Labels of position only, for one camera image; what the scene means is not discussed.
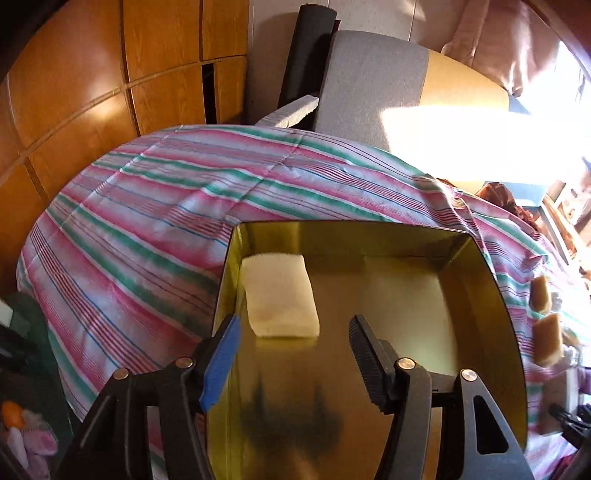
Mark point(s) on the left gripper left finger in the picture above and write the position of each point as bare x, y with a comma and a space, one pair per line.
214, 365

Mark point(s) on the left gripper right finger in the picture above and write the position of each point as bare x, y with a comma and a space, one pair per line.
376, 367

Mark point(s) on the pale yellow sponge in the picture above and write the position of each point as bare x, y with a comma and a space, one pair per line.
280, 301

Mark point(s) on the tan sponge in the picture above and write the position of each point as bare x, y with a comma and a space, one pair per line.
540, 296
547, 340

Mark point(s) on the gold metal tin box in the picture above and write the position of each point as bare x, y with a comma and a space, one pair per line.
416, 372

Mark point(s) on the striped pink green bedsheet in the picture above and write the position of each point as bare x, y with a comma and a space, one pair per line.
126, 260

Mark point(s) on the green bag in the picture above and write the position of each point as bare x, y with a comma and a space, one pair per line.
29, 372

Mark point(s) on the brown orange cloth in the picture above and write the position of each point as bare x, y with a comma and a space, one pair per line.
498, 194

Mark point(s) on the white foam strip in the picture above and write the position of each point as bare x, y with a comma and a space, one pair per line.
290, 114

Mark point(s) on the wooden wardrobe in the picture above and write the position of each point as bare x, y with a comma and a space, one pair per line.
98, 74

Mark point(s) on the black rolled mat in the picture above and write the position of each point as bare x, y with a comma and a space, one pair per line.
309, 51

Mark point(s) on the pink curtain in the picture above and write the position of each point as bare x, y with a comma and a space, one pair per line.
506, 41

